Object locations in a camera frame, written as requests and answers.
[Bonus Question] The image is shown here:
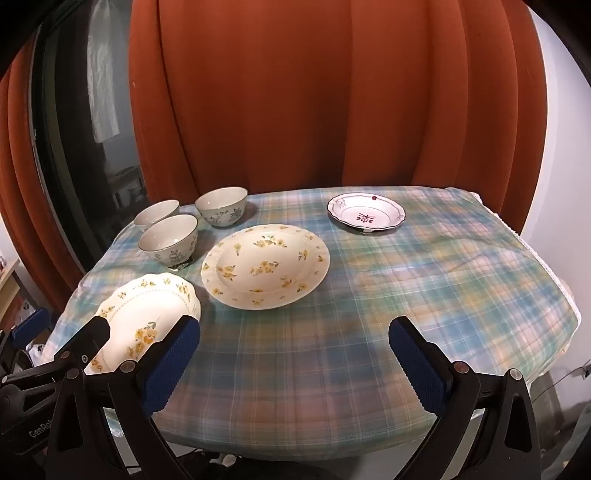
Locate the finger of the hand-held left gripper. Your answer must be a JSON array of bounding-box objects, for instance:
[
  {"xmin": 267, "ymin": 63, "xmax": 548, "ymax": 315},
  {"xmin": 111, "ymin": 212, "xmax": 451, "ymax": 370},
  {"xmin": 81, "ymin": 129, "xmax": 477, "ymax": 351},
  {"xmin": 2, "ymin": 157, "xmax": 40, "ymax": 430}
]
[
  {"xmin": 10, "ymin": 308, "xmax": 52, "ymax": 352},
  {"xmin": 52, "ymin": 316, "xmax": 112, "ymax": 371}
]

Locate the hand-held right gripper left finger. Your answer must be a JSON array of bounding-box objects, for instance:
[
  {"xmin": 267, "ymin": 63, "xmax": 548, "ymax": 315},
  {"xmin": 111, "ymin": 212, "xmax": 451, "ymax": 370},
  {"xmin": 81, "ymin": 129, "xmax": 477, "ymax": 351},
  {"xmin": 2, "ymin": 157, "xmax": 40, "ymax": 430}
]
[{"xmin": 46, "ymin": 315, "xmax": 201, "ymax": 480}]

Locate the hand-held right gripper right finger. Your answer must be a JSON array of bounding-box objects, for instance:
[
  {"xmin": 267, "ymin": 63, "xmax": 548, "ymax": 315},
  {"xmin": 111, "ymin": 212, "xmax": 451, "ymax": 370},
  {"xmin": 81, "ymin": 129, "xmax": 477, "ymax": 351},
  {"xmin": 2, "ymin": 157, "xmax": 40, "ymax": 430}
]
[{"xmin": 388, "ymin": 316, "xmax": 543, "ymax": 480}]

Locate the scalloped yellow floral plate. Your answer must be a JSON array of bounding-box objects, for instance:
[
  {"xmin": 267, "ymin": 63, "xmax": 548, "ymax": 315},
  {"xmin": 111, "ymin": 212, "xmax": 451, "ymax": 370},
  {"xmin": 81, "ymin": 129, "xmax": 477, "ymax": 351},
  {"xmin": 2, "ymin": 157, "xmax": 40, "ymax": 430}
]
[{"xmin": 83, "ymin": 272, "xmax": 202, "ymax": 376}]

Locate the large grey bowl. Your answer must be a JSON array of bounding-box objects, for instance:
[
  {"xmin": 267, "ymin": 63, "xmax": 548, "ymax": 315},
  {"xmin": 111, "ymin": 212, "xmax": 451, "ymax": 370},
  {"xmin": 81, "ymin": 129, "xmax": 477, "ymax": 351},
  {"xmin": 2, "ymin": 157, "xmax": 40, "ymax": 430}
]
[{"xmin": 139, "ymin": 215, "xmax": 199, "ymax": 269}]

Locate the round yellow floral plate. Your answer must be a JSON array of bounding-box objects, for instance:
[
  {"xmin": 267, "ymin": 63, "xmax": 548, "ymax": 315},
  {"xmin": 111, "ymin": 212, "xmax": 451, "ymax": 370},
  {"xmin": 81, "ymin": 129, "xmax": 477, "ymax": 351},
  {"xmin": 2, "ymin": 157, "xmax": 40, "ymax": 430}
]
[{"xmin": 201, "ymin": 224, "xmax": 331, "ymax": 311}]

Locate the white plate red flower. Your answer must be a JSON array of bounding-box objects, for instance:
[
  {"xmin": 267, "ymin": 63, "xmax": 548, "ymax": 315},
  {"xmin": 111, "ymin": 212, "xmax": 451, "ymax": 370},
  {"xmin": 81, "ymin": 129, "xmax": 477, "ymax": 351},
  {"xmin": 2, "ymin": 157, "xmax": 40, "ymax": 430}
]
[{"xmin": 327, "ymin": 193, "xmax": 407, "ymax": 234}]

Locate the wooden shelf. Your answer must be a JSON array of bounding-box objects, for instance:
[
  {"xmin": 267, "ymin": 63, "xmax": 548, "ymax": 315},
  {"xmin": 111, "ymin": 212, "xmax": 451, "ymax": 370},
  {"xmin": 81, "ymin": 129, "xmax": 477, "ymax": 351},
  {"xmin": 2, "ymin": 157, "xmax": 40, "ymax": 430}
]
[{"xmin": 0, "ymin": 258, "xmax": 22, "ymax": 326}]

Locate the plaid tablecloth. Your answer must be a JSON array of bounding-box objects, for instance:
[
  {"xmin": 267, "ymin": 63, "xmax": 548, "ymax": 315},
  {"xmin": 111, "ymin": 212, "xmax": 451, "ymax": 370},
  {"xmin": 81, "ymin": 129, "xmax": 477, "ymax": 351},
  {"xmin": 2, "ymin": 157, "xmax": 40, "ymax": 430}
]
[{"xmin": 39, "ymin": 185, "xmax": 583, "ymax": 459}]

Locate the white bowl blue floral print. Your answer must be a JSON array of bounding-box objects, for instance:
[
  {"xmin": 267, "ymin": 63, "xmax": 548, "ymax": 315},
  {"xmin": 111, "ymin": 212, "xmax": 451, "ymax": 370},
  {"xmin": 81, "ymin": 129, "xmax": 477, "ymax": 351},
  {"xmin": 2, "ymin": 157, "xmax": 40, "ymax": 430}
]
[
  {"xmin": 134, "ymin": 199, "xmax": 181, "ymax": 232},
  {"xmin": 194, "ymin": 186, "xmax": 249, "ymax": 228}
]

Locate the orange curtain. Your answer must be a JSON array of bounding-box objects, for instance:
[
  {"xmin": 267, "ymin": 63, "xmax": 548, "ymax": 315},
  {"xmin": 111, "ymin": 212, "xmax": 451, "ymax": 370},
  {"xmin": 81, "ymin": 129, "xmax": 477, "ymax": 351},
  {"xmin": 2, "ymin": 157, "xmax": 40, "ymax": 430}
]
[
  {"xmin": 128, "ymin": 0, "xmax": 550, "ymax": 234},
  {"xmin": 0, "ymin": 58, "xmax": 95, "ymax": 319}
]

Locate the dark glass window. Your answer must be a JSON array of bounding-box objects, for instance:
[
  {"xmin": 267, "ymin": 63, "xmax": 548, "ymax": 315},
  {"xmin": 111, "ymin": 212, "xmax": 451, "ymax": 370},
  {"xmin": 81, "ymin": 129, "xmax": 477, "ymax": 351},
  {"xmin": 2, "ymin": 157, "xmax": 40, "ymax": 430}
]
[{"xmin": 32, "ymin": 0, "xmax": 149, "ymax": 278}]

